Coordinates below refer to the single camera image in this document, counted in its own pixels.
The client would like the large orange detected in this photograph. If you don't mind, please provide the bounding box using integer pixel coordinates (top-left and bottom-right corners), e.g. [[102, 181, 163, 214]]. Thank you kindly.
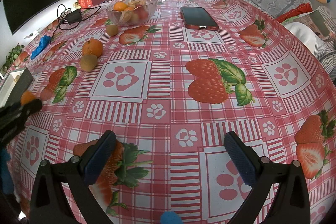
[[21, 91, 36, 105]]

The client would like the brown round longan fruit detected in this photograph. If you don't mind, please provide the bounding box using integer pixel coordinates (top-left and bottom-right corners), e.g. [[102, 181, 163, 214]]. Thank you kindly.
[[80, 55, 98, 72]]

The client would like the small tangerine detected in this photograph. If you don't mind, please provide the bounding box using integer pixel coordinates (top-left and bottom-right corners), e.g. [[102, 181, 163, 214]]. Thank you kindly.
[[82, 38, 104, 58]]

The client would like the blue gloved left hand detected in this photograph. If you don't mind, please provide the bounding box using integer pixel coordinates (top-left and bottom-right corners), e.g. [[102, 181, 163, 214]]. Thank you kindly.
[[1, 148, 15, 194]]

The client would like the white tray box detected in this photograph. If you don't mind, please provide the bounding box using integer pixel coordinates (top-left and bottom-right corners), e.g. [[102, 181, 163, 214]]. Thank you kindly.
[[1, 68, 34, 107]]

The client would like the potted green plant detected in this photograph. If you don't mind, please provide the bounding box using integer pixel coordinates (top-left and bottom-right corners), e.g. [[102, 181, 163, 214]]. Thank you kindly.
[[1, 44, 25, 75]]

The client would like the blue glove on table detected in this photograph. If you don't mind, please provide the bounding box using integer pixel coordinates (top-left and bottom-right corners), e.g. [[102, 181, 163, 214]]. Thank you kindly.
[[30, 35, 52, 60]]

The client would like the black power adapter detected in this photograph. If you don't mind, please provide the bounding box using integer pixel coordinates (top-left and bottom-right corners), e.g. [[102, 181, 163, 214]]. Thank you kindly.
[[65, 9, 82, 24]]

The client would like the clear glass fruit bowl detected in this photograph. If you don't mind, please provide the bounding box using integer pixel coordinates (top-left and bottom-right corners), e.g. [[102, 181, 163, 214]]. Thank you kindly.
[[106, 0, 159, 26]]

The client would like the red patterned tablecloth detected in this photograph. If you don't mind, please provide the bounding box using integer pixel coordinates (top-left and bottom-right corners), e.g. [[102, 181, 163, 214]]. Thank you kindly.
[[9, 0, 335, 223]]

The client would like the grey sofa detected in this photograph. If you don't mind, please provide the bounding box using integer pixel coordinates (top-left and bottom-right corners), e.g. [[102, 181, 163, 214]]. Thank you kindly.
[[205, 0, 335, 40]]

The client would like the red smartphone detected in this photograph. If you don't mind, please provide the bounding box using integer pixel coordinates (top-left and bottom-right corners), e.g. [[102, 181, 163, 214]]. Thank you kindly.
[[180, 6, 219, 31]]

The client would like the black adapter cable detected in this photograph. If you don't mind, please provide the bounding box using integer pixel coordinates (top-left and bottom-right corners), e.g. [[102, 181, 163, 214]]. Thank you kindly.
[[51, 4, 103, 40]]

